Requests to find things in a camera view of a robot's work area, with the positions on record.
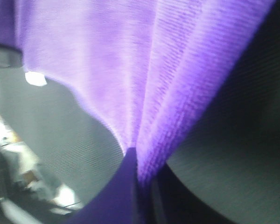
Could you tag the black table cloth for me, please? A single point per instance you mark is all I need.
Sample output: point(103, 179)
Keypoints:
point(230, 158)

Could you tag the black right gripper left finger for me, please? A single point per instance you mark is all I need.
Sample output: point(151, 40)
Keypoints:
point(117, 203)

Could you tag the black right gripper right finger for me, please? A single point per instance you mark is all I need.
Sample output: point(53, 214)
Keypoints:
point(173, 203)

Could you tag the purple microfibre towel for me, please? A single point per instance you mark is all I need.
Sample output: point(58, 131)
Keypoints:
point(147, 69)

